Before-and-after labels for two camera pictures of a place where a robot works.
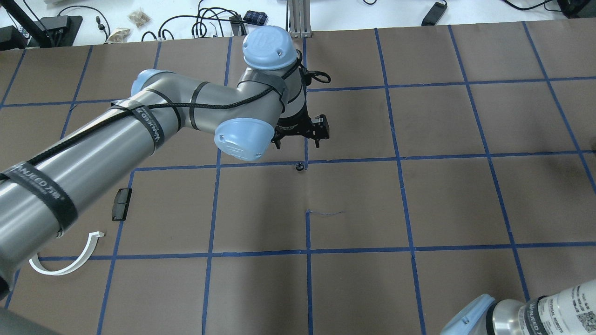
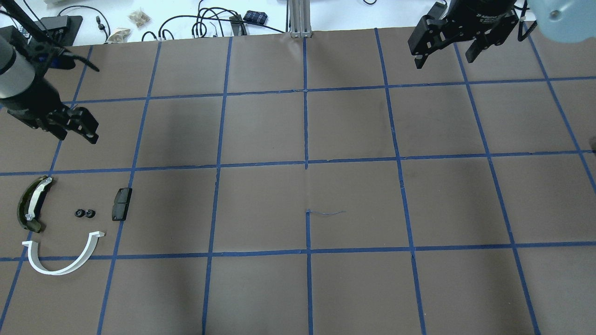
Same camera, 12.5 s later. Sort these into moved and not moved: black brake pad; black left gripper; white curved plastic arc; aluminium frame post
Moved: black left gripper
Not moved: black brake pad; white curved plastic arc; aluminium frame post
